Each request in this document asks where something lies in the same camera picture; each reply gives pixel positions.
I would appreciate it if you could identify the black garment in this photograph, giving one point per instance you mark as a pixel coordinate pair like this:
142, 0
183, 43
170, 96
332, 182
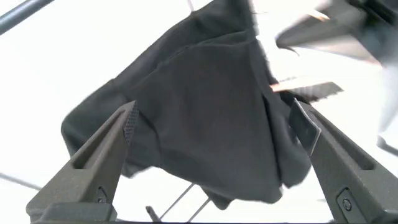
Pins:
202, 109

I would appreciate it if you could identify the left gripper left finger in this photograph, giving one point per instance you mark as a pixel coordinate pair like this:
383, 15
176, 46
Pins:
77, 189

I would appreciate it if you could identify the black clothes rack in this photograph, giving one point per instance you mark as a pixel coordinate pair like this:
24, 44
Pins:
18, 14

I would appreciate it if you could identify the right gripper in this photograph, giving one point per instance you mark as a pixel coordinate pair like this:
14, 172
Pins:
379, 7

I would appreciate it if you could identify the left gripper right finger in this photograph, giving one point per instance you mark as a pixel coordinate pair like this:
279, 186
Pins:
357, 193

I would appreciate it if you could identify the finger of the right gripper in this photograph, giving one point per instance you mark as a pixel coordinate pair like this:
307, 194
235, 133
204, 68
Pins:
320, 91

